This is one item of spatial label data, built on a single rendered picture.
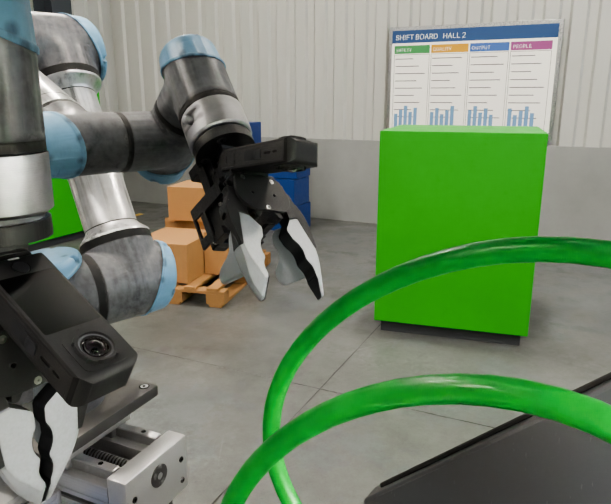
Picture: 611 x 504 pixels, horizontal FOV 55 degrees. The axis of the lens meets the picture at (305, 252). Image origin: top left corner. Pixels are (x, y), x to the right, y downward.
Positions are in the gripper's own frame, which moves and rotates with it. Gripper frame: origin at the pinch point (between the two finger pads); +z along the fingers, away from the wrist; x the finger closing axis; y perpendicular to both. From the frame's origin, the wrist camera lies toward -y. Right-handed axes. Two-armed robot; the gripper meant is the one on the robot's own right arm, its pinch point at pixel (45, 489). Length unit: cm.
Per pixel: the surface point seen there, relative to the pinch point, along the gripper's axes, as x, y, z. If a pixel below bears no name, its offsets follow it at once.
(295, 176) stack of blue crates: -515, 347, 57
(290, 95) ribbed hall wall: -597, 413, -30
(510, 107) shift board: -631, 151, -18
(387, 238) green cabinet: -306, 126, 58
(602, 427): -3.2, -34.8, -15.5
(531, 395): -3.3, -32.1, -16.0
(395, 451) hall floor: -189, 60, 122
